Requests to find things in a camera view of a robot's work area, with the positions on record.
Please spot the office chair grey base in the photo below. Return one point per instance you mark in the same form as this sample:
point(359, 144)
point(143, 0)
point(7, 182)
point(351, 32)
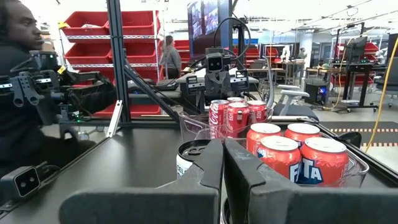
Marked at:
point(293, 109)

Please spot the orange Fanta can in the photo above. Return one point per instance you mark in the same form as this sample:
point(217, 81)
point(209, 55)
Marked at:
point(261, 132)
point(301, 132)
point(326, 161)
point(278, 155)

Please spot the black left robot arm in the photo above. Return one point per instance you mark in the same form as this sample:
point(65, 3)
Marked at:
point(191, 102)

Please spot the white Celsius can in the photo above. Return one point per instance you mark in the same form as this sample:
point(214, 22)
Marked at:
point(188, 155)

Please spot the black desktop monitor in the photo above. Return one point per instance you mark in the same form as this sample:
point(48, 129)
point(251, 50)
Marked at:
point(356, 49)

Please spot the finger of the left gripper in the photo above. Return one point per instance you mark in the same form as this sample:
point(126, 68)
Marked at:
point(193, 84)
point(240, 79)

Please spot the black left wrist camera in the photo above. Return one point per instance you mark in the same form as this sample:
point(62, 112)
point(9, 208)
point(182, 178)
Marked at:
point(214, 63)

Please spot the silver metal strip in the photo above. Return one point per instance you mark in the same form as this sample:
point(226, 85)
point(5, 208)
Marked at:
point(115, 118)

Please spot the black computer blue lights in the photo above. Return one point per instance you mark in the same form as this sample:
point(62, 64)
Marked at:
point(317, 91)

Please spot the black stereo camera box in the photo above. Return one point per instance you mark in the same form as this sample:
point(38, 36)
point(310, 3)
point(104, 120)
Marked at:
point(26, 182)

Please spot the black keyboard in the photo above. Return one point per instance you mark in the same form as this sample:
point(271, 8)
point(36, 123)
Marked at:
point(166, 84)

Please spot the black standing desk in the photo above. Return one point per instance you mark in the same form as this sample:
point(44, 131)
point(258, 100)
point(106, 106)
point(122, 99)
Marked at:
point(357, 70)

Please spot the red Coca-Cola can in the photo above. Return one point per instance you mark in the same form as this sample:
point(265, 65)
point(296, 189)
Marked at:
point(218, 116)
point(257, 112)
point(237, 119)
point(235, 99)

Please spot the person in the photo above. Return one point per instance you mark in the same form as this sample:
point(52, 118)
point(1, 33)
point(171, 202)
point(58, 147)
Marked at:
point(18, 31)
point(171, 59)

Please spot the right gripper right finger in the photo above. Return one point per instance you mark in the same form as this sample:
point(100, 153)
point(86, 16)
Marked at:
point(280, 205)

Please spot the black mat orange striped edge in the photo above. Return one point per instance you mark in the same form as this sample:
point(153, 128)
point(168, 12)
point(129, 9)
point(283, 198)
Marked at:
point(357, 126)

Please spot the black diagonal frame strut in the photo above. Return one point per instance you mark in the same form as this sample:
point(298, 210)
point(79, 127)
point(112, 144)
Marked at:
point(149, 90)

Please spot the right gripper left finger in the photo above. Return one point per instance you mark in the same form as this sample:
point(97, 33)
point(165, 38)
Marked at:
point(155, 205)

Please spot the black vertical frame post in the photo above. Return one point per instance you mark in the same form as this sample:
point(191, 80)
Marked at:
point(118, 62)

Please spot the large wall display screen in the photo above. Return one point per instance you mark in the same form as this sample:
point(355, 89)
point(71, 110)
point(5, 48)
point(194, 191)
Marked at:
point(205, 18)

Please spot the black frame clamp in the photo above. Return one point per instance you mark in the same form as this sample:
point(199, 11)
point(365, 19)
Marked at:
point(349, 138)

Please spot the red plastic shelf bin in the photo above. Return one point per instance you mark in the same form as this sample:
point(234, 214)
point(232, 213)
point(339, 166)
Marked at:
point(88, 54)
point(143, 51)
point(87, 23)
point(140, 21)
point(143, 110)

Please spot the clear plastic storage bin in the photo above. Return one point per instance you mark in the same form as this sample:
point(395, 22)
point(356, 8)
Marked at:
point(189, 126)
point(357, 168)

